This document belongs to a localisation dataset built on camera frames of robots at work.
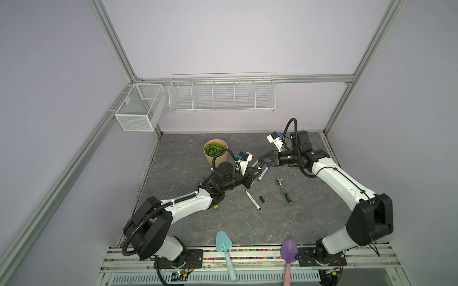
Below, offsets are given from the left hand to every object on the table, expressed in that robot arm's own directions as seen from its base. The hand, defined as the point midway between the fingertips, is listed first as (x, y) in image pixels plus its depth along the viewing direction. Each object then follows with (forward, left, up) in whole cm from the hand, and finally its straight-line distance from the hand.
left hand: (260, 171), depth 76 cm
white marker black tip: (+11, -6, -21) cm, 24 cm away
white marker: (-3, +4, +10) cm, 11 cm away
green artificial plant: (+22, +22, -9) cm, 32 cm away
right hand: (+4, 0, +1) cm, 4 cm away
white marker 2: (-3, +3, -21) cm, 22 cm away
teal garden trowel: (-23, +18, -18) cm, 35 cm away
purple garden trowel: (-28, -11, -22) cm, 38 cm away
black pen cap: (-4, -2, -22) cm, 22 cm away
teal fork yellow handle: (-7, +21, -20) cm, 30 cm away
